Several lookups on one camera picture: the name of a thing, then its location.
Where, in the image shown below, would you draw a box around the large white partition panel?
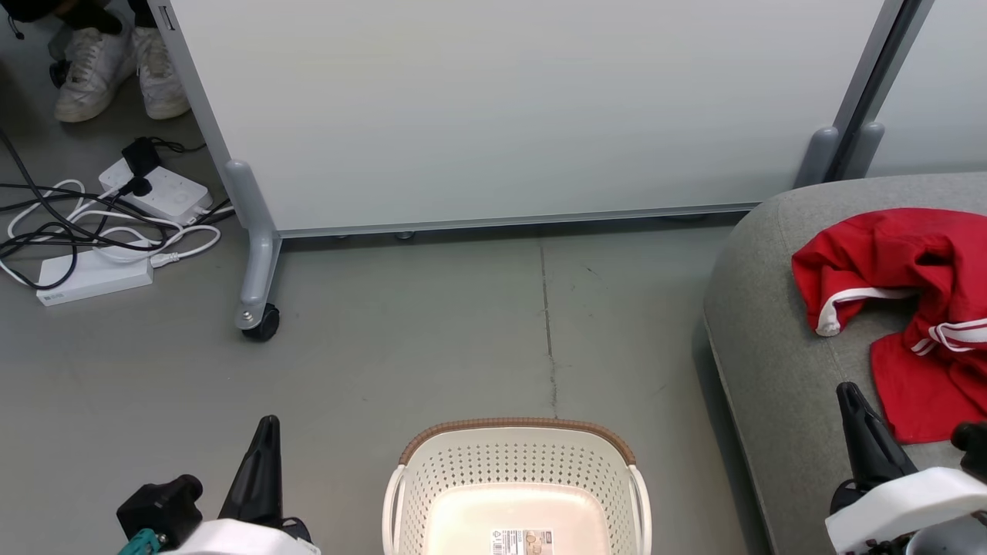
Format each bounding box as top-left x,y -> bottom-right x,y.
147,0 -> 909,240

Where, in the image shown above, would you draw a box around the grey fabric sofa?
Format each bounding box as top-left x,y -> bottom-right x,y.
702,171 -> 987,555

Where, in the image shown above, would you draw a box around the black plug-in power adapter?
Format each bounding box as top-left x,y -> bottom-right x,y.
121,136 -> 163,179

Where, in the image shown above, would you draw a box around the grey partition leg stub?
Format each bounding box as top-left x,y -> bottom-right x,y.
793,126 -> 840,189
840,121 -> 886,180

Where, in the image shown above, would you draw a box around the grey partition leg with caster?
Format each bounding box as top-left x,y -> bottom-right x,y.
223,159 -> 283,332

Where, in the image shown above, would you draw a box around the printed label sticker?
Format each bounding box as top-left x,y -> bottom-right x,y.
489,528 -> 555,555

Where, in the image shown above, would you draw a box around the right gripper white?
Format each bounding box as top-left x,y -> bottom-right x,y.
824,381 -> 987,555

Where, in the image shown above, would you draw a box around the black and white cables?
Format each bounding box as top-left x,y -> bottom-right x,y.
0,179 -> 236,290

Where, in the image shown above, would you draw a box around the flat white adapter box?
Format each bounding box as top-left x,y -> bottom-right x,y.
35,244 -> 156,308

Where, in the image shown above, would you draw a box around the black caster wheel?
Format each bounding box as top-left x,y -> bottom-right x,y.
241,303 -> 281,344

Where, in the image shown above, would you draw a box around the black trouser legs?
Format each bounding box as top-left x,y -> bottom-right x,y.
0,0 -> 159,36

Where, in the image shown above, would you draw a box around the white laundry basket brown rim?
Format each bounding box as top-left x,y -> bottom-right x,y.
382,417 -> 654,555

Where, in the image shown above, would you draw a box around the red garment white stripes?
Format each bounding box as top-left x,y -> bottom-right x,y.
791,206 -> 987,446

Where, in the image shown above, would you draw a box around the white sneaker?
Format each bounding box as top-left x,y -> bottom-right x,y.
53,26 -> 139,124
133,25 -> 192,121

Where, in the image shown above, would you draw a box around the white power strip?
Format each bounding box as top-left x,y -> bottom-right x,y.
98,157 -> 214,225

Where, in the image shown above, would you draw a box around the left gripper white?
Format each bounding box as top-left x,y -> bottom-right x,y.
116,415 -> 322,555

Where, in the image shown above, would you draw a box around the narrow white partition panel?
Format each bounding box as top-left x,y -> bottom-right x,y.
864,0 -> 987,180

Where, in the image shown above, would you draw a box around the black cable bundle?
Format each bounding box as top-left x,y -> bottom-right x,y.
0,127 -> 236,290

